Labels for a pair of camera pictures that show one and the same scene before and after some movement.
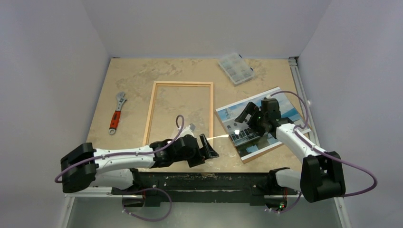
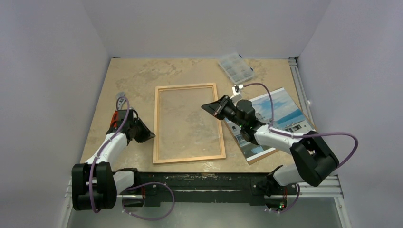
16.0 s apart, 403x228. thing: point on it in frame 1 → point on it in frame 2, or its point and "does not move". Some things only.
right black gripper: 254,116 → 223,106
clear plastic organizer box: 235,68 does not move
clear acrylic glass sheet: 192,101 does not move
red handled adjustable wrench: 120,98 does not move
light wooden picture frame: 149,112 → 155,160
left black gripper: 208,154 → 146,135
